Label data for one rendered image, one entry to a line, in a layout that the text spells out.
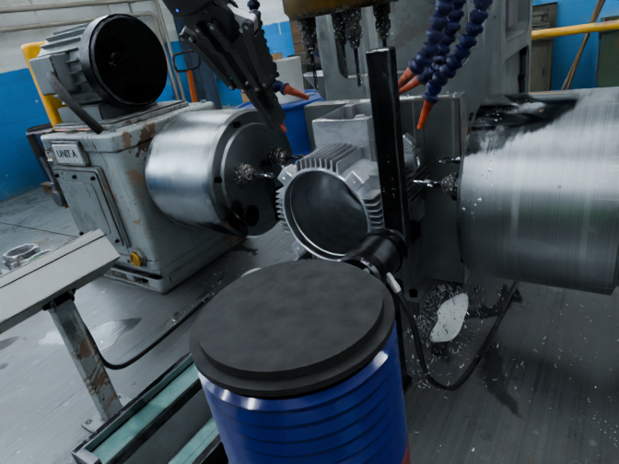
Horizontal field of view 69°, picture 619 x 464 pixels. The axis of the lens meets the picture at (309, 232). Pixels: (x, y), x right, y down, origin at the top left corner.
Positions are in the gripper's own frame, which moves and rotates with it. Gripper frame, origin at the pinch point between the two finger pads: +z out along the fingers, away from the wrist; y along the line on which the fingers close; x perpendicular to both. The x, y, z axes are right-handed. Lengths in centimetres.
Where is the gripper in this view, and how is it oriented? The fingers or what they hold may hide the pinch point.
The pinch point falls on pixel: (267, 105)
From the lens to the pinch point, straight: 68.2
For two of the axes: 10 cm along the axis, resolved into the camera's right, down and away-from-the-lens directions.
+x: -4.1, 8.2, -4.0
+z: 4.2, 5.6, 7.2
